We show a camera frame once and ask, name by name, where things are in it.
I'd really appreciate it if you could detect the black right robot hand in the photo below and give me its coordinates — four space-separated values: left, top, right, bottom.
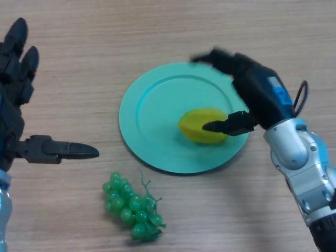
189 48 297 137

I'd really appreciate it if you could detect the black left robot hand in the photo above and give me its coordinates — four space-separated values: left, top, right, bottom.
0 17 100 171

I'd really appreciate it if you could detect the yellow starfruit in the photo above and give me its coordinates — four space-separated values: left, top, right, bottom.
178 108 228 145

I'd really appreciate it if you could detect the teal round plate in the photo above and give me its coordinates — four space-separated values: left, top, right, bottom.
118 61 250 175

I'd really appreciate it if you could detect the green grape bunch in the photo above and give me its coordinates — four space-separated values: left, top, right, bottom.
102 169 167 243

